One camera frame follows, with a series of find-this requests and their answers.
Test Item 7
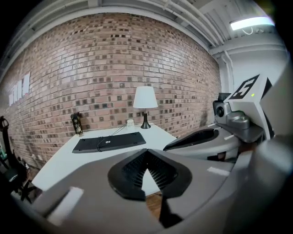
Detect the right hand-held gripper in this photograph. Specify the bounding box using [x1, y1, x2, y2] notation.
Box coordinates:
[163, 74, 275, 163]

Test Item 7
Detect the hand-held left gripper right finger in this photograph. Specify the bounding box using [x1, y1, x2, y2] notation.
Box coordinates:
[147, 148, 234, 223]

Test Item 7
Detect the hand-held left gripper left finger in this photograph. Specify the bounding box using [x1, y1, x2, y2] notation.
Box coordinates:
[32, 148, 165, 234]

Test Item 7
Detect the black computer keyboard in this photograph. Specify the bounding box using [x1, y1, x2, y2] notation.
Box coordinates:
[71, 132, 147, 154]

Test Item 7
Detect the white table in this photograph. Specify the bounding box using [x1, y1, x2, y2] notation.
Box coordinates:
[31, 123, 178, 194]

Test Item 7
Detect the black patterned tumbler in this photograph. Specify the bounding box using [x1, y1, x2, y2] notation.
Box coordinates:
[70, 112, 84, 137]

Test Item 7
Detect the white shade table lamp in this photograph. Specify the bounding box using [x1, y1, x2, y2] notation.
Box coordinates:
[132, 86, 158, 130]

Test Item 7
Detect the black chair with white logo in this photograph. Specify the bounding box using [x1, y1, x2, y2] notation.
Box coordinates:
[0, 146, 38, 204]

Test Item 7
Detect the black tripod stand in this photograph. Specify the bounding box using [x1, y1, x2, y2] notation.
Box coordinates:
[0, 115, 11, 171]

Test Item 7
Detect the fluorescent ceiling light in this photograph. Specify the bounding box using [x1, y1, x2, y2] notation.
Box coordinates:
[229, 16, 276, 31]

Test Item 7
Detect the right hand-held gripper camera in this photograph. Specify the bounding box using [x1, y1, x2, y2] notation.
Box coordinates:
[212, 92, 232, 120]

